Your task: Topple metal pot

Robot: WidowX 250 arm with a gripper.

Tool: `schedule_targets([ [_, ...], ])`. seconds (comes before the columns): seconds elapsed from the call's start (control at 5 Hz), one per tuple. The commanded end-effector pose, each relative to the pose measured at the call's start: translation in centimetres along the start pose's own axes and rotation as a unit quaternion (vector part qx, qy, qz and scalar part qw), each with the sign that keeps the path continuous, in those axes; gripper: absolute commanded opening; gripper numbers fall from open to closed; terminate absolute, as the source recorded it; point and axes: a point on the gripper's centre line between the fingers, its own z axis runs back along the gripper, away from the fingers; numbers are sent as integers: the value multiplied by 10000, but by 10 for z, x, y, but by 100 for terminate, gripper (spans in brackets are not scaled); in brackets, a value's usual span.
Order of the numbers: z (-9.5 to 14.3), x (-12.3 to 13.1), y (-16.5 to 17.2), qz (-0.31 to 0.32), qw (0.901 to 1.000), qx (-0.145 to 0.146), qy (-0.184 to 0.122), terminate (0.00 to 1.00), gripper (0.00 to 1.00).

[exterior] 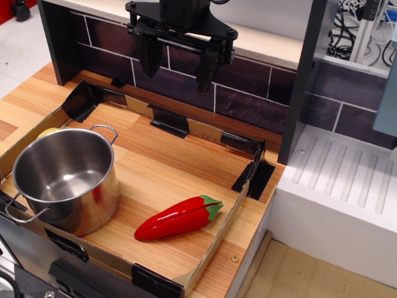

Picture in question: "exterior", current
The stainless steel pot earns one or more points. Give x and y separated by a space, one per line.
68 179

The black caster wheel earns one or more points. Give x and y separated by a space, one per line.
20 10

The yellow toy potato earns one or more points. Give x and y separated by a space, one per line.
47 131

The cardboard fence with black tape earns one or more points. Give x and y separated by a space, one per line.
161 159

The red toy chili pepper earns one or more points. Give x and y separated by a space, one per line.
190 214

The white sink drainboard unit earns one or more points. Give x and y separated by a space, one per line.
336 201

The dark grey vertical panel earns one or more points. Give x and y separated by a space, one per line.
312 53

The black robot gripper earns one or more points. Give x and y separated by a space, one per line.
188 25

